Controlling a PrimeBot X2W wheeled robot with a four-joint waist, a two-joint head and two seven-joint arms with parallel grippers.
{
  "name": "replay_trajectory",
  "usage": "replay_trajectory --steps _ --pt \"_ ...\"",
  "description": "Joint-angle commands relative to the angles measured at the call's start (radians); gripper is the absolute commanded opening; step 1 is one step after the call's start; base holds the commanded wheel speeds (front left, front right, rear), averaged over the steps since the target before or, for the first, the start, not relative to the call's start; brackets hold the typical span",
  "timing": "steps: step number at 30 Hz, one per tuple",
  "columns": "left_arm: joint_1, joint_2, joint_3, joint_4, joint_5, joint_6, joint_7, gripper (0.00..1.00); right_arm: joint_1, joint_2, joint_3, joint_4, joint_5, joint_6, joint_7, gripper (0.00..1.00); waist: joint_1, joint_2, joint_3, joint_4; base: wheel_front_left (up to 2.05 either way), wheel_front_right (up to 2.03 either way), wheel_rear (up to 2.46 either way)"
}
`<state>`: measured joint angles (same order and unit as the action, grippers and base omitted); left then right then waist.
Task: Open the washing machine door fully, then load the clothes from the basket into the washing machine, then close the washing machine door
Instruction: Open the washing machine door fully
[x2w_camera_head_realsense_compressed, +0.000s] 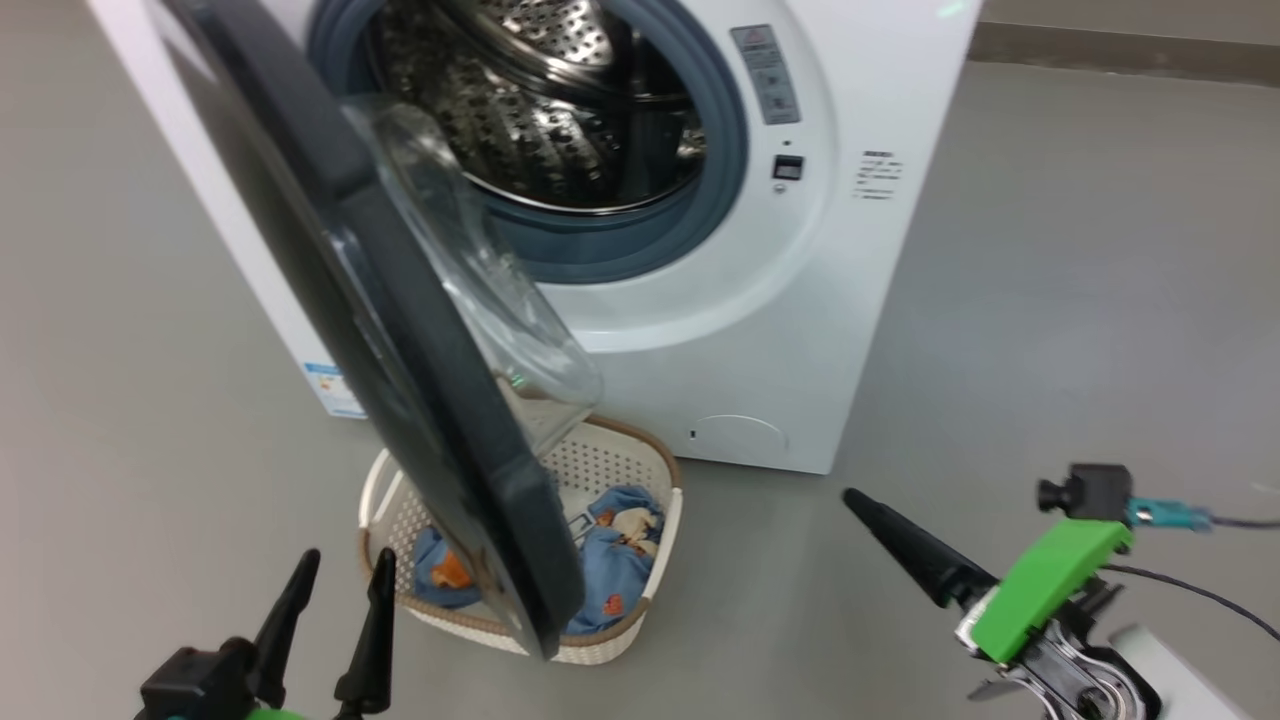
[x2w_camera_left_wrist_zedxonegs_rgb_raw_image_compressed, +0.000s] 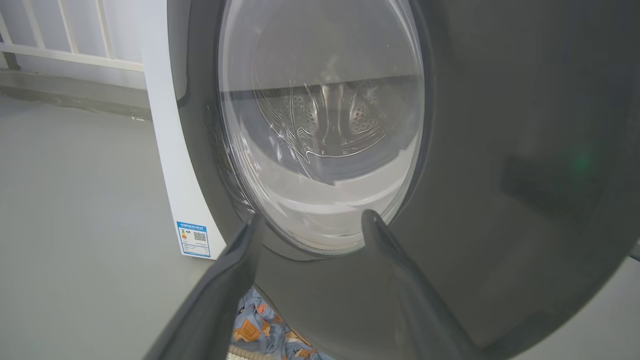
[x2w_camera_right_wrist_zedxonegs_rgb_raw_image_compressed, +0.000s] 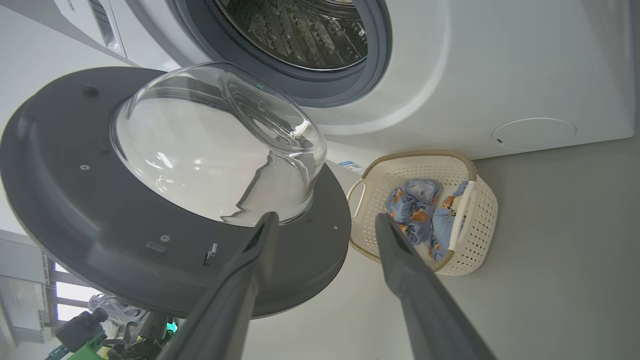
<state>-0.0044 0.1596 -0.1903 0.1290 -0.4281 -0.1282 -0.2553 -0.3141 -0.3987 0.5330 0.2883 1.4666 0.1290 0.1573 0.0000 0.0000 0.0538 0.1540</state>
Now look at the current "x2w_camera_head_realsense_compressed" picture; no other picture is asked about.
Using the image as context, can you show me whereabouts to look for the cream perforated laundry basket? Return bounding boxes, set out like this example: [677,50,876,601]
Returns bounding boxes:
[358,415,686,666]

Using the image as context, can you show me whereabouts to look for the small printed text label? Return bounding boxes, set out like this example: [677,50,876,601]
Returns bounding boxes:
[855,150,904,203]

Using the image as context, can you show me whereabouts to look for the white front-load washing machine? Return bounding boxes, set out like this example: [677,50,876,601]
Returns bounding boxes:
[85,0,986,476]

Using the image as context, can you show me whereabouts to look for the round white filter cover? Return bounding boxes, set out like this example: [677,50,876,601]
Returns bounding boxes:
[690,414,791,466]

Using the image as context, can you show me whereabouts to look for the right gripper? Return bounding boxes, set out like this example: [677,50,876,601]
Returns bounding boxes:
[843,488,1166,720]

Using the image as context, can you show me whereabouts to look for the thin black cable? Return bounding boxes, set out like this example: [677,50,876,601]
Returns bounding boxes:
[1100,563,1280,641]

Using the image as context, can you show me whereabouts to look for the cable with teal connector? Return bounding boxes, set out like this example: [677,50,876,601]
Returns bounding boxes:
[1130,497,1280,531]

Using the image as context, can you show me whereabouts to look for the blue energy label sticker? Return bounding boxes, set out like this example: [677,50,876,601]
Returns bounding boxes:
[303,360,366,419]

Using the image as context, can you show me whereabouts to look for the grey warning sticker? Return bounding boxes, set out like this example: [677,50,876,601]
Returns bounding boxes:
[730,24,803,126]

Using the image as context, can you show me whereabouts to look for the grey rubber door gasket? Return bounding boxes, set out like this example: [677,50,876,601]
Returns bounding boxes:
[305,0,751,286]

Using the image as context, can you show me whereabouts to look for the dark grey glass washer door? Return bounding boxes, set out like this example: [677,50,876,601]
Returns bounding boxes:
[150,0,606,661]

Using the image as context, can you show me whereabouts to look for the blue cartoon print garment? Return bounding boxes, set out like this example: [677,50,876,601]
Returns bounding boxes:
[413,525,483,611]
[565,485,668,638]

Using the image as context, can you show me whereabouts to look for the perforated steel washer drum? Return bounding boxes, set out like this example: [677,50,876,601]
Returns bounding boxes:
[370,0,711,211]

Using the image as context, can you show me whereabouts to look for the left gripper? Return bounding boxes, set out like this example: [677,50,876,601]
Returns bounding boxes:
[135,547,398,720]

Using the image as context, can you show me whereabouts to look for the dark skirting board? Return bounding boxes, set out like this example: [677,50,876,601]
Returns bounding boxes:
[968,22,1280,86]

